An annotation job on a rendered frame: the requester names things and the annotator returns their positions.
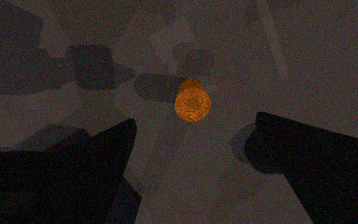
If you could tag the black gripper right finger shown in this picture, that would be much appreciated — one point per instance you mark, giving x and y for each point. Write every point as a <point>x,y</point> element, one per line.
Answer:
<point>320,165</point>

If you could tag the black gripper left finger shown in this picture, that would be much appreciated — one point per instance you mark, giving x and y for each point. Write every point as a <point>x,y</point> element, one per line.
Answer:
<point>77,184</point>

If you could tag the orange knob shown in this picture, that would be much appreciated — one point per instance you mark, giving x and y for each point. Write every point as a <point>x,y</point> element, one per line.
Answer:
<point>192,102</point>

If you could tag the black round pedestal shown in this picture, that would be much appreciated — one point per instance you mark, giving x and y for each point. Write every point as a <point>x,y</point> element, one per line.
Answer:
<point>259,156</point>

